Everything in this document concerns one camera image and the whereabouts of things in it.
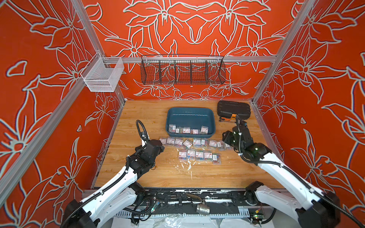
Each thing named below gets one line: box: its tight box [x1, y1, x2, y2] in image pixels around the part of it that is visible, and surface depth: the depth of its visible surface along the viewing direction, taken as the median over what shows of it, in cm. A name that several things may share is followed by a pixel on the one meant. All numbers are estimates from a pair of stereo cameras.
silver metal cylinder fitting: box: [196, 203, 211, 216], surface depth 68 cm
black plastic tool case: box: [217, 100, 251, 120], surface depth 108 cm
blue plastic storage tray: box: [165, 106, 216, 139], surface depth 102 cm
